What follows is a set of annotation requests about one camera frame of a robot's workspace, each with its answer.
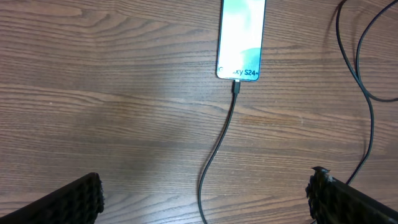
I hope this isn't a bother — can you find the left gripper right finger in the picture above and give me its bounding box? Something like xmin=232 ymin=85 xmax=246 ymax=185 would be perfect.
xmin=305 ymin=166 xmax=397 ymax=224

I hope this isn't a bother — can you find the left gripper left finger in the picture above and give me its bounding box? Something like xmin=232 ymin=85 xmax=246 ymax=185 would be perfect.
xmin=1 ymin=172 xmax=104 ymax=224

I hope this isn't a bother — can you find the black USB charging cable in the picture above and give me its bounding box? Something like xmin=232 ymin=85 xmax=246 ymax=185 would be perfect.
xmin=197 ymin=0 xmax=398 ymax=224

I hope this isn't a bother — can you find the Galaxy smartphone blue screen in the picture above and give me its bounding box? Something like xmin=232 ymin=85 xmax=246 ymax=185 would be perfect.
xmin=216 ymin=0 xmax=266 ymax=82

